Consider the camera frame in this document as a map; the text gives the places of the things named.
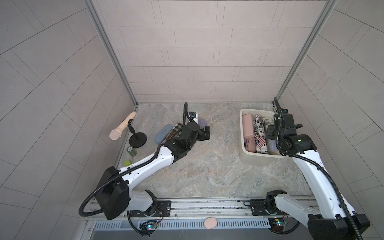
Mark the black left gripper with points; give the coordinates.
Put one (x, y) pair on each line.
(206, 132)

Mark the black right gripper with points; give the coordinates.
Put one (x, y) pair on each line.
(270, 128)

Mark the map print glasses case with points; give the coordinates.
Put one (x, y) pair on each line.
(267, 121)

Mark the plaid glasses case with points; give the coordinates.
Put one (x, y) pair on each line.
(174, 131)

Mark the newspaper case front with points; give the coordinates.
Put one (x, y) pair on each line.
(259, 126)

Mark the flag newspaper glasses case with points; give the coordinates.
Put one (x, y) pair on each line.
(260, 142)

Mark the purple case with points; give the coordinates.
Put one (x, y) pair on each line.
(202, 123)

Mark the pink case front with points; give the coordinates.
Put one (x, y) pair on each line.
(248, 127)

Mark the pink case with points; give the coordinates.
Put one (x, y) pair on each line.
(248, 127)
(251, 145)

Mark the cream plastic storage box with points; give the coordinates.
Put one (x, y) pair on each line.
(255, 158)

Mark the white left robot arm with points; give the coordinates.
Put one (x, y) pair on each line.
(115, 192)

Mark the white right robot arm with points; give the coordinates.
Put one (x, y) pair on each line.
(336, 219)

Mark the light blue glasses case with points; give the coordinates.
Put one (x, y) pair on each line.
(162, 134)

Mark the black microphone stand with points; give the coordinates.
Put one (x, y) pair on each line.
(137, 139)

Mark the green small object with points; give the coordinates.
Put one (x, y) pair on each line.
(131, 151)

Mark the beige microphone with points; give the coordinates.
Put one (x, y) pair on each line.
(118, 131)

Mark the pink oval tag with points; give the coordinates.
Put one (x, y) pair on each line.
(210, 223)

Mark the left circuit board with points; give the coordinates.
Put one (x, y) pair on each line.
(149, 225)

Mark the circuit board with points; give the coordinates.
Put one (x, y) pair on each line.
(277, 225)
(149, 225)

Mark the right circuit board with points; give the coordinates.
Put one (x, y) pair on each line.
(277, 225)

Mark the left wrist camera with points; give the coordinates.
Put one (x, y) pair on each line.
(194, 117)

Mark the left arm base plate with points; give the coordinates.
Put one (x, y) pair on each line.
(156, 210)

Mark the aluminium rail frame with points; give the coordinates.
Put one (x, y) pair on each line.
(192, 212)

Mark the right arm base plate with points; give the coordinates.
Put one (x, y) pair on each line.
(259, 208)

